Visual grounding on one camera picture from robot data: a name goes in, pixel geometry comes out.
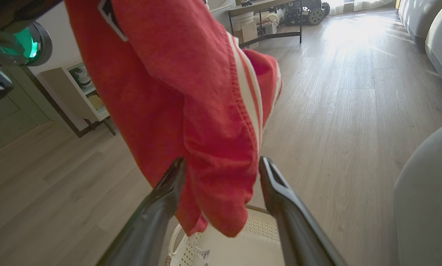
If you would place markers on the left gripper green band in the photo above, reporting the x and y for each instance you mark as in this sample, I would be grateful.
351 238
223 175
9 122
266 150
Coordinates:
25 46

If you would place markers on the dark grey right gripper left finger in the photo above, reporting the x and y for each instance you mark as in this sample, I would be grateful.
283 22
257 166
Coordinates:
150 221

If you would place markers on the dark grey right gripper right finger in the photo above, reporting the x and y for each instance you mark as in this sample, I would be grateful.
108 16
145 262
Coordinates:
298 229

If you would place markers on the red sports jersey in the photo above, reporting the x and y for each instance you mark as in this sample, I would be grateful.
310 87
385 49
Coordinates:
169 92

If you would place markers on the white laundry basket brown rim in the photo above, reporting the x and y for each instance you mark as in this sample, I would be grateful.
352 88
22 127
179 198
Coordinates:
243 251

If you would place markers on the white pot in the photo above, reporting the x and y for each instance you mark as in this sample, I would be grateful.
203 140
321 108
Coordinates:
82 77

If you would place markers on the white open shelf cabinet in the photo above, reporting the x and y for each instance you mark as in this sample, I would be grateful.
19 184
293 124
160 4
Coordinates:
69 99

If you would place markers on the green panelled door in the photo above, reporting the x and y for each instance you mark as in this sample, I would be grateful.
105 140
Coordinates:
6 118

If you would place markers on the yellow plate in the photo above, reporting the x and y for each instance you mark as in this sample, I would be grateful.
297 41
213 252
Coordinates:
95 101

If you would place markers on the grey fabric sofa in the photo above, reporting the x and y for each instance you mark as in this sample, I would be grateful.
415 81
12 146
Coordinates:
428 203

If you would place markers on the cardboard box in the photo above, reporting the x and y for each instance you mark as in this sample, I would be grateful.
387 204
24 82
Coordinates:
247 32

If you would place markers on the black wheeled robot vehicle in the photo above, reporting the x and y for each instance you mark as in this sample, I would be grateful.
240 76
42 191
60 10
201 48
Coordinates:
309 13

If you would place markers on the white curtain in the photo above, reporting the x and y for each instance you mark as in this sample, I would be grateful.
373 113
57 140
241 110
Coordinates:
361 4

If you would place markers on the light grey sofa module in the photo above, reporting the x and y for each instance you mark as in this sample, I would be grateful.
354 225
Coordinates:
439 37

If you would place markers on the black frame table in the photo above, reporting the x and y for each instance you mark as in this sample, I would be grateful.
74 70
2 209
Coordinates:
265 5

